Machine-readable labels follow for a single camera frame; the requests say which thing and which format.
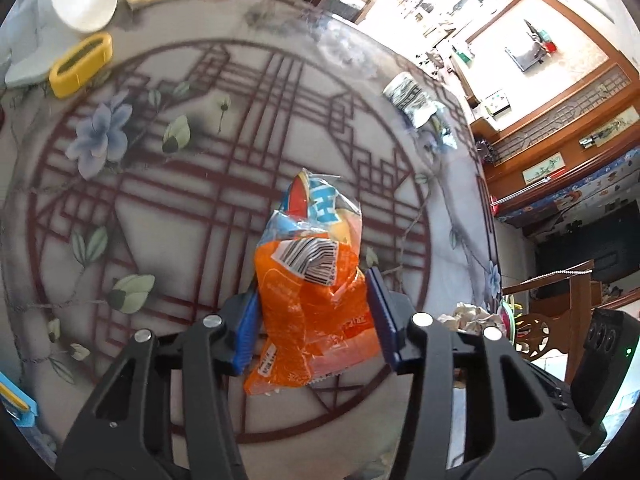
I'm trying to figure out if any framed bamboo picture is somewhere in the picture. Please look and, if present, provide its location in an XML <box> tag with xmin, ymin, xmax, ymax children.
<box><xmin>522</xmin><ymin>155</ymin><xmax>563</xmax><ymax>185</ymax></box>

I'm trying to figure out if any watermelon pattern fan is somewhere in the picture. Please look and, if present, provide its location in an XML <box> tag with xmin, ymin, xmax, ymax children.
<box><xmin>500</xmin><ymin>295</ymin><xmax>522</xmax><ymax>342</ymax></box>

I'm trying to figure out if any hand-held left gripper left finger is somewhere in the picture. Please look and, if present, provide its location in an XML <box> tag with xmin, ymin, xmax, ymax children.
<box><xmin>55</xmin><ymin>290</ymin><xmax>261</xmax><ymax>480</ymax></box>

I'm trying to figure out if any pale grey appliance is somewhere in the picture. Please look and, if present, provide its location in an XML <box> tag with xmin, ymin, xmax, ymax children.
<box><xmin>4</xmin><ymin>0</ymin><xmax>57</xmax><ymax>88</ymax></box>

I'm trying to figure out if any carved wooden chair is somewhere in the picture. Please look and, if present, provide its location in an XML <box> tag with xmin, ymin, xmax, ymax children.
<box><xmin>502</xmin><ymin>260</ymin><xmax>608</xmax><ymax>386</ymax></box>

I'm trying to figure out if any blue box with yellow strip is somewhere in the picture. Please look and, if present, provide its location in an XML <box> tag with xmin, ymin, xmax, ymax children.
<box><xmin>0</xmin><ymin>370</ymin><xmax>38</xmax><ymax>428</ymax></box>

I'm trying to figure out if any clear blue wrapper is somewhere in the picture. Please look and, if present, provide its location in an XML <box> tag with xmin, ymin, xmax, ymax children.
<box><xmin>422</xmin><ymin>102</ymin><xmax>458</xmax><ymax>153</ymax></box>

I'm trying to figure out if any silver striped wrapper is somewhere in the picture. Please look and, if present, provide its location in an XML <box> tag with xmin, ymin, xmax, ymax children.
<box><xmin>382</xmin><ymin>72</ymin><xmax>436</xmax><ymax>128</ymax></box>

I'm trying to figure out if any yellow plastic box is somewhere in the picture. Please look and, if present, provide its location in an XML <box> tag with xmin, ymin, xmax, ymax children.
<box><xmin>49</xmin><ymin>32</ymin><xmax>113</xmax><ymax>99</ymax></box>

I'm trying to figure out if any wooden wall cabinet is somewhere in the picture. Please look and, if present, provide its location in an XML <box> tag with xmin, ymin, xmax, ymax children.
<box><xmin>470</xmin><ymin>0</ymin><xmax>640</xmax><ymax>226</ymax></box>

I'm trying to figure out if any crumpled white paper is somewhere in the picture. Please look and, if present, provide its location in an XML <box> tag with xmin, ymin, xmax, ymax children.
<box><xmin>439</xmin><ymin>302</ymin><xmax>506</xmax><ymax>336</ymax></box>

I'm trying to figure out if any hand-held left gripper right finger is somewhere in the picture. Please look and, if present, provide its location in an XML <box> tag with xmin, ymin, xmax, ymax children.
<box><xmin>366</xmin><ymin>267</ymin><xmax>586</xmax><ymax>480</ymax></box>

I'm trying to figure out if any orange snack bag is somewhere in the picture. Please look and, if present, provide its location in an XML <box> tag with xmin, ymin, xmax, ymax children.
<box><xmin>243</xmin><ymin>169</ymin><xmax>383</xmax><ymax>397</ymax></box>

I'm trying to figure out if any black television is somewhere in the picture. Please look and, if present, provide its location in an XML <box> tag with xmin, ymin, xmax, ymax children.
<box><xmin>532</xmin><ymin>205</ymin><xmax>640</xmax><ymax>286</ymax></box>

